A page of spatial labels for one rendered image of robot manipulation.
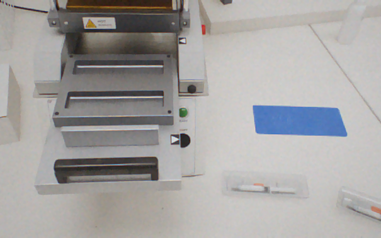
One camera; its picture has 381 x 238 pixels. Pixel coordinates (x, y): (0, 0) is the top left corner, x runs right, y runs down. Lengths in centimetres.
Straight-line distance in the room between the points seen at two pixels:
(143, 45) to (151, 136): 33
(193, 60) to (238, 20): 50
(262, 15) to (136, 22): 59
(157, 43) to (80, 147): 35
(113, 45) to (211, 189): 39
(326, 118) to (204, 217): 43
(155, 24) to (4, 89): 40
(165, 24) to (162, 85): 14
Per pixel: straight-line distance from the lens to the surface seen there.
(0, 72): 104
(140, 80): 71
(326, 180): 92
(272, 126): 98
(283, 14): 130
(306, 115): 104
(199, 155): 84
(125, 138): 63
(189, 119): 80
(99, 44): 91
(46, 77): 79
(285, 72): 114
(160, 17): 77
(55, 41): 82
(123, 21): 78
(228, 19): 124
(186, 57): 76
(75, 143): 65
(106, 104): 70
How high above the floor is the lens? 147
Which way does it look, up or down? 47 degrees down
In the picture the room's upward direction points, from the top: 4 degrees clockwise
